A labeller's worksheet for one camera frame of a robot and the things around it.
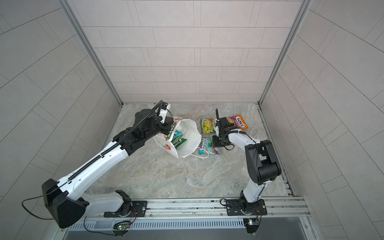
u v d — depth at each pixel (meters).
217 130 0.86
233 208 0.71
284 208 0.72
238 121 1.03
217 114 0.80
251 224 0.68
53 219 0.39
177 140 0.87
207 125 1.00
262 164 0.46
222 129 0.73
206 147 0.89
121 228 0.64
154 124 0.60
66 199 0.37
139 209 0.71
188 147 0.85
